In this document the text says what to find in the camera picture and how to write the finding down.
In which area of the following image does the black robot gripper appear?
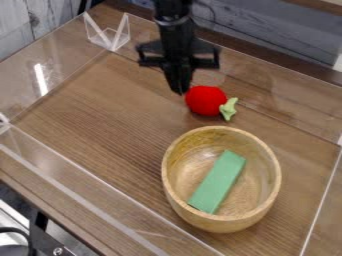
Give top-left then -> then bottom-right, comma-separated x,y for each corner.
136,0 -> 219,94

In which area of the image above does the red plush tomato toy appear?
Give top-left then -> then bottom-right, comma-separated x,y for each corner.
184,85 -> 239,121

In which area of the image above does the wooden bowl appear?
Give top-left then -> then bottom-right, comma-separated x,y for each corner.
161,126 -> 281,233

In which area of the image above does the green rectangular block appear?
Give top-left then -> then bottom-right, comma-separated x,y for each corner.
187,150 -> 245,214

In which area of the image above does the clear acrylic corner bracket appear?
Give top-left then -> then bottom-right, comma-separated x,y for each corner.
82,13 -> 131,52

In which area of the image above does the clear acrylic enclosure wall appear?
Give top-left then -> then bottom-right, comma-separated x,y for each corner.
0,5 -> 342,256

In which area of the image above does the black cable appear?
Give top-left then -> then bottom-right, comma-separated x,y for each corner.
0,226 -> 45,256

